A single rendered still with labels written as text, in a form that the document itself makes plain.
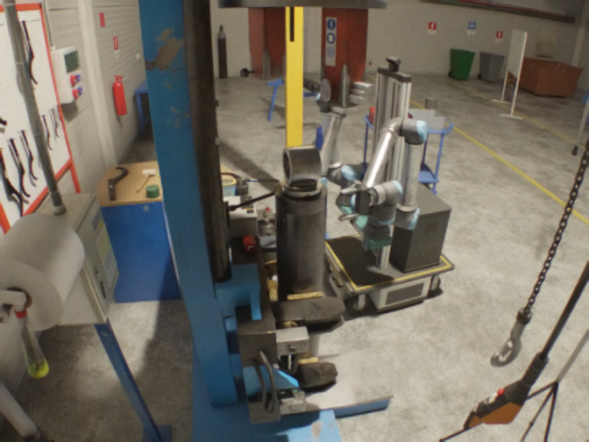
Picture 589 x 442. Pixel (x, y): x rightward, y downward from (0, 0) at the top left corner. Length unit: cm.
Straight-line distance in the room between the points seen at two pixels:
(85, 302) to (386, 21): 1238
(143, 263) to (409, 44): 1168
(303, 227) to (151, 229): 162
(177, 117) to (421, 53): 1261
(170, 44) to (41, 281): 82
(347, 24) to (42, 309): 120
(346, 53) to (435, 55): 1277
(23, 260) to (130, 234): 197
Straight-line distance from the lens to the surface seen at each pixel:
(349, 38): 125
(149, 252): 309
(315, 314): 170
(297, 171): 149
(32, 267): 111
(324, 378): 206
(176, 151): 144
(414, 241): 294
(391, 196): 192
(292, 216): 155
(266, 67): 153
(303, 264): 168
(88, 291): 146
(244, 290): 157
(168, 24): 135
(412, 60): 1361
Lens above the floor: 220
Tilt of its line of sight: 31 degrees down
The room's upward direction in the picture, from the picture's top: straight up
